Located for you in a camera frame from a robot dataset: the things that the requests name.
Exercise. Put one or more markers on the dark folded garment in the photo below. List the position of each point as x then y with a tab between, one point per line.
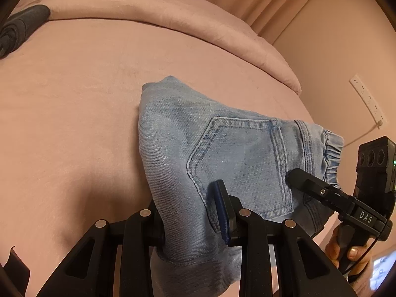
19	27

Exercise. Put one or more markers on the person's right hand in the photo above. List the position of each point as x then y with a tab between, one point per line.
356	255

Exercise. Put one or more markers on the light blue denim pants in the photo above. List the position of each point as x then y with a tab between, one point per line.
187	141

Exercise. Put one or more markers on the pink rolled duvet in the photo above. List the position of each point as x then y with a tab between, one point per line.
198	18

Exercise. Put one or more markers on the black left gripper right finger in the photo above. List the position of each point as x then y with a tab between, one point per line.
278	259

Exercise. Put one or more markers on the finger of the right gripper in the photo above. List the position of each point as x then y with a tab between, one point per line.
328	195

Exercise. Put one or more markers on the pink bed sheet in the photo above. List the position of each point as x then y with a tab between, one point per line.
70	101

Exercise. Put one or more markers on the black camera box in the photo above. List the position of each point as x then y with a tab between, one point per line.
375	182

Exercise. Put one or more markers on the white power strip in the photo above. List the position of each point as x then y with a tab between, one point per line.
369	100

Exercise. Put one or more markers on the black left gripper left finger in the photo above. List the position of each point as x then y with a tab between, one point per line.
110	259

